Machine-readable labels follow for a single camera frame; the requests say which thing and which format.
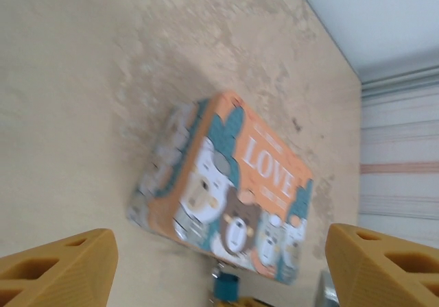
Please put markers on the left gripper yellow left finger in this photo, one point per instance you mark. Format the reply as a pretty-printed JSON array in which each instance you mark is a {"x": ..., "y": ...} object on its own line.
[{"x": 68, "y": 272}]

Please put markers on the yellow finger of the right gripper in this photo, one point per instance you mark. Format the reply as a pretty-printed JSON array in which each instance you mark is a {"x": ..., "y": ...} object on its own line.
[{"x": 240, "y": 303}]

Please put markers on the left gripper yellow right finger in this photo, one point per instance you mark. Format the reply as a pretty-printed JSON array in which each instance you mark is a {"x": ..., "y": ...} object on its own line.
[{"x": 384, "y": 272}]

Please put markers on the teal padlock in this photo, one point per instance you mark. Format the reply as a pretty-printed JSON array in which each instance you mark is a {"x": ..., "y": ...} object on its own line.
[{"x": 226, "y": 286}]

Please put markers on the orange LOVE bear tin box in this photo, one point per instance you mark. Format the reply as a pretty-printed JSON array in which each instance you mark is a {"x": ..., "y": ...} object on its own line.
[{"x": 240, "y": 183}]

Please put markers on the aluminium corner post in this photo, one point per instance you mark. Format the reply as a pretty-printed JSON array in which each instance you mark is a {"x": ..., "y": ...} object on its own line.
[{"x": 404, "y": 79}]

